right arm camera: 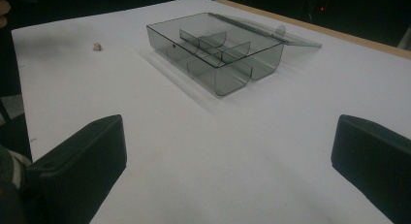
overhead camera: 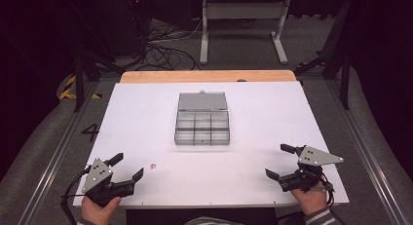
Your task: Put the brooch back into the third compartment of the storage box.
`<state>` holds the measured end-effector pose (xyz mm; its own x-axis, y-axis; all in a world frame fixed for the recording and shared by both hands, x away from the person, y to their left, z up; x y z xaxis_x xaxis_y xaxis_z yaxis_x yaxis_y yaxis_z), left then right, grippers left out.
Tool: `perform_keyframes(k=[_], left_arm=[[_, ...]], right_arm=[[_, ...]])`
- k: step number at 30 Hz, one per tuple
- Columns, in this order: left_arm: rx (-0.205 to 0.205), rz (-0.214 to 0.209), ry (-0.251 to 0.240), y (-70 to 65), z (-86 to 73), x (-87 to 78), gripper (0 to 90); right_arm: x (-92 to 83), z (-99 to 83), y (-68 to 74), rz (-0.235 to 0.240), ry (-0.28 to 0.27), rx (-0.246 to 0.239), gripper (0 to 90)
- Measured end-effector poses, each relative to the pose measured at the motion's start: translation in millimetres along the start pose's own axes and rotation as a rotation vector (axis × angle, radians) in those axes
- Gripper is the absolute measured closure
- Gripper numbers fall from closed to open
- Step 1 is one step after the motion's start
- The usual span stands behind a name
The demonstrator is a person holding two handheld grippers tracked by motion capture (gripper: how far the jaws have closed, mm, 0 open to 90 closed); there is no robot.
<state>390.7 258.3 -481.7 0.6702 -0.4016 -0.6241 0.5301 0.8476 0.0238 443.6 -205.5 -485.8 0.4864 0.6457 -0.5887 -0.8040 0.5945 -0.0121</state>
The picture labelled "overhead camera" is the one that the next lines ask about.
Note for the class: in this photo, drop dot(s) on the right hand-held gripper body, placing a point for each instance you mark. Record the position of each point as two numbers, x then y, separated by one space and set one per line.
313 166

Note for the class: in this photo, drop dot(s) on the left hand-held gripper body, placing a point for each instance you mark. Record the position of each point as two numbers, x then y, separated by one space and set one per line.
97 178

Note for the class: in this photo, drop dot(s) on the small shiny metal piece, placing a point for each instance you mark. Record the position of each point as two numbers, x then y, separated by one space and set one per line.
152 166

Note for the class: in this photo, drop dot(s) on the clear plastic compartment box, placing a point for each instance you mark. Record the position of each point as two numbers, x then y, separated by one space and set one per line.
202 118

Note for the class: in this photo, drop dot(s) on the person's right hand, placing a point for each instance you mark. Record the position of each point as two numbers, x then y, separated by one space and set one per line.
308 199

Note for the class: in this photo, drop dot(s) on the person's left hand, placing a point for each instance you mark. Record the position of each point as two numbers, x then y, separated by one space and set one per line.
96 212

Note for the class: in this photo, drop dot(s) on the white board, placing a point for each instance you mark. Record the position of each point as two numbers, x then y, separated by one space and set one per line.
146 127

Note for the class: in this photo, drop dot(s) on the yellow black floor tape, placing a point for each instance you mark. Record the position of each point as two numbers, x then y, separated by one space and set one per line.
66 92

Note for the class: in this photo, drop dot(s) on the black tripod stand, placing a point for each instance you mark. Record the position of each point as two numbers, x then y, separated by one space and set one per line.
79 79

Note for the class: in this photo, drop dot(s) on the black metal stand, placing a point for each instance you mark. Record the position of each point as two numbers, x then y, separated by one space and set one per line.
337 56

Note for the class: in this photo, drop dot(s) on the wooden table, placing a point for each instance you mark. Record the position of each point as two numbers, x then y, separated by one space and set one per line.
207 76

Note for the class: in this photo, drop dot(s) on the black equipment with red light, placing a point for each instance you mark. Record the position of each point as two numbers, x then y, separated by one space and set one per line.
130 23

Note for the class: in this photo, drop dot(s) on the grey metal stand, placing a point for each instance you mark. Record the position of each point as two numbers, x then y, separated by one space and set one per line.
243 11

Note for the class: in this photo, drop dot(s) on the aluminium rail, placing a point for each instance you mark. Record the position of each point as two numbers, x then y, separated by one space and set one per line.
55 160
367 153

